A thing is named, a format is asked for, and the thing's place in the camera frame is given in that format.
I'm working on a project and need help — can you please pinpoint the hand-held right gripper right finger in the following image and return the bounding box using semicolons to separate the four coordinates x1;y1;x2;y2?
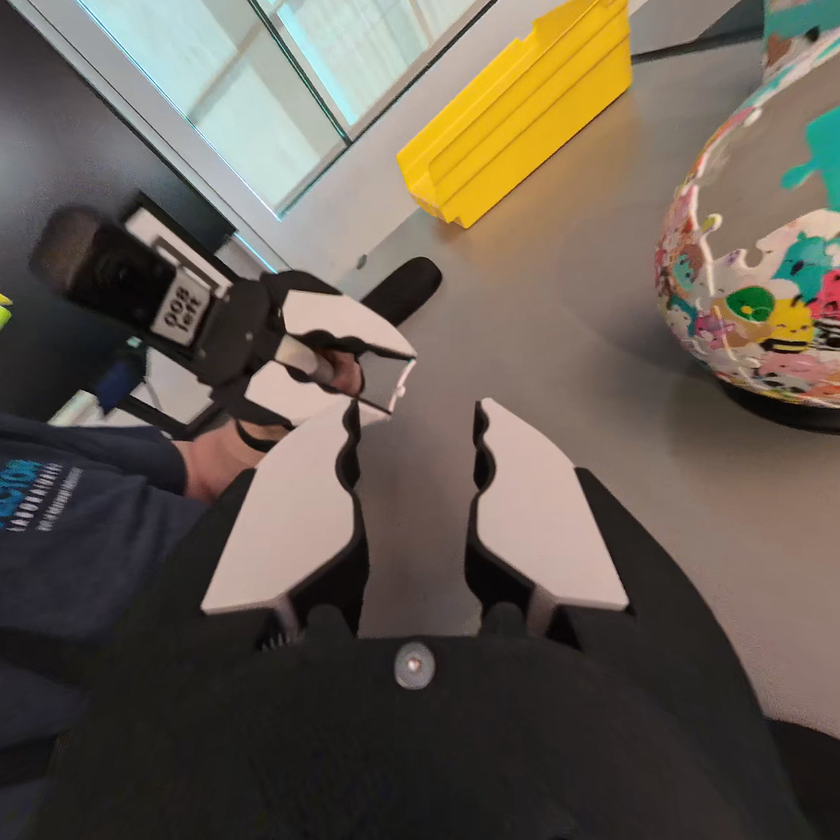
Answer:
465;397;631;636

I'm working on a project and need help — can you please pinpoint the black ball stand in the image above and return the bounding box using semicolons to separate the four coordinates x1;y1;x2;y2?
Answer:
718;377;840;435

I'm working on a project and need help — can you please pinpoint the black chair armrest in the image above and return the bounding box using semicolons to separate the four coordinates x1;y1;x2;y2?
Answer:
360;257;442;329

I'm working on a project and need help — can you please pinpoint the person's left forearm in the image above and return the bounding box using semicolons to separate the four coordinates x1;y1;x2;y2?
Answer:
172;436;227;508

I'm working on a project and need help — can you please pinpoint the colourful puzzle box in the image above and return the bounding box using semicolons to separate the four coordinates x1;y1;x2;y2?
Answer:
761;0;840;72

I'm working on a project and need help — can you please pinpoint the yellow plastic bin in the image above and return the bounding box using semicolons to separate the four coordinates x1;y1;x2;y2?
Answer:
396;0;634;229

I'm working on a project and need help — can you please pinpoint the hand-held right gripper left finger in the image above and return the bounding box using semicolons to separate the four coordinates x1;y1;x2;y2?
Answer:
200;397;368;643

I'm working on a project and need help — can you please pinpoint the person's left hand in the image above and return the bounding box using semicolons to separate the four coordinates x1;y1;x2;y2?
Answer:
210;348;366;490

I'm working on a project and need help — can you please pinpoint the glass window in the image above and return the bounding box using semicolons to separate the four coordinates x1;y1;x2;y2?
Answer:
13;0;493;221

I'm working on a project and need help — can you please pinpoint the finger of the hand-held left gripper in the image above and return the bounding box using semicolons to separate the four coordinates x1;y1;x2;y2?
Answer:
274;289;418;385
246;357;418;429

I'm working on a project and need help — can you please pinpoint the colourful puzzle ball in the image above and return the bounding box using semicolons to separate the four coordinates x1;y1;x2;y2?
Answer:
655;62;840;411

